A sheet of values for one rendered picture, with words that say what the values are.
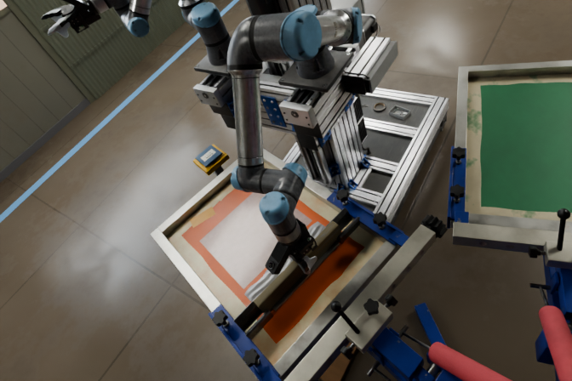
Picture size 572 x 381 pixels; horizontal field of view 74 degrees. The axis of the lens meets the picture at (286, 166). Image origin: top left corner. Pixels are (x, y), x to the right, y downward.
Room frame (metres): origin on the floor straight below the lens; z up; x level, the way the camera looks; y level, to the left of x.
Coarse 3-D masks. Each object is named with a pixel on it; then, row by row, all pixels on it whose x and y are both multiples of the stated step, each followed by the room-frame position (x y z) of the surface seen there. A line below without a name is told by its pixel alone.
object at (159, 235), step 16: (272, 160) 1.16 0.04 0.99; (224, 176) 1.19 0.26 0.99; (208, 192) 1.14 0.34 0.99; (320, 192) 0.90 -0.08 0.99; (192, 208) 1.11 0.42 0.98; (336, 208) 0.81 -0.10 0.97; (176, 224) 1.07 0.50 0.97; (160, 240) 1.01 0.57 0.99; (384, 240) 0.62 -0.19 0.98; (176, 256) 0.90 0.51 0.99; (384, 256) 0.56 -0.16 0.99; (192, 272) 0.80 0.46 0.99; (368, 272) 0.53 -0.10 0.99; (208, 288) 0.72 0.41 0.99; (352, 288) 0.51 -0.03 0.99; (208, 304) 0.66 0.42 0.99; (320, 320) 0.46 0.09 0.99; (336, 320) 0.45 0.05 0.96; (304, 336) 0.44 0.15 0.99; (320, 336) 0.43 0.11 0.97; (288, 352) 0.41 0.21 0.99; (304, 352) 0.40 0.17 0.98; (288, 368) 0.37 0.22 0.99
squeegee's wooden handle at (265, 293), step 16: (336, 224) 0.69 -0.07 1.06; (320, 240) 0.66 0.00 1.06; (336, 240) 0.68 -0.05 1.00; (304, 256) 0.63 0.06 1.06; (320, 256) 0.65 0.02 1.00; (288, 272) 0.61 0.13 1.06; (272, 288) 0.58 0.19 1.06; (288, 288) 0.59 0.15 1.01; (256, 304) 0.55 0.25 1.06; (272, 304) 0.56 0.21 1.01
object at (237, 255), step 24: (216, 216) 1.03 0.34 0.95; (192, 240) 0.97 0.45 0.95; (216, 240) 0.92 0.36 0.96; (240, 240) 0.87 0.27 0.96; (264, 240) 0.83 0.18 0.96; (216, 264) 0.82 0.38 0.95; (240, 264) 0.77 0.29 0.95; (264, 264) 0.73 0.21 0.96; (240, 288) 0.69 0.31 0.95; (312, 288) 0.58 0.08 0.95; (288, 312) 0.54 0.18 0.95
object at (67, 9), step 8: (88, 0) 1.67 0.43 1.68; (64, 8) 1.69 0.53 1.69; (72, 8) 1.66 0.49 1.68; (88, 8) 1.67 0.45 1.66; (64, 16) 1.65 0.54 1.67; (80, 16) 1.64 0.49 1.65; (88, 16) 1.67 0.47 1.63; (96, 16) 1.68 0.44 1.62; (72, 24) 1.65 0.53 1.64; (80, 24) 1.66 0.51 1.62; (88, 24) 1.67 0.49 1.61
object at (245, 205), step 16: (240, 192) 1.10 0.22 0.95; (240, 208) 1.02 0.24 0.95; (256, 208) 0.98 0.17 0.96; (304, 208) 0.89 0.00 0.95; (256, 224) 0.91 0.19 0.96; (272, 240) 0.81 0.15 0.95; (352, 240) 0.68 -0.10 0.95; (336, 256) 0.65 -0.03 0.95; (352, 256) 0.62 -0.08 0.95; (320, 272) 0.62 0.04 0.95; (336, 272) 0.60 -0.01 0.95; (320, 288) 0.57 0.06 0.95
